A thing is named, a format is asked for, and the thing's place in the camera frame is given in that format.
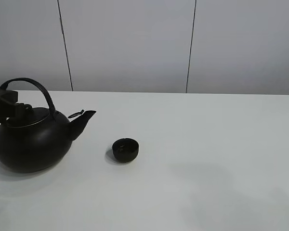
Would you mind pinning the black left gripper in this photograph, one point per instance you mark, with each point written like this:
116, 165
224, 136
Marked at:
9, 108

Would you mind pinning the black cast iron teapot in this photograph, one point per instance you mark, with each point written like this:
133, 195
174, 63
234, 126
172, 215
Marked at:
42, 137

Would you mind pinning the small black teacup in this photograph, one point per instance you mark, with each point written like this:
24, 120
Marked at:
125, 150

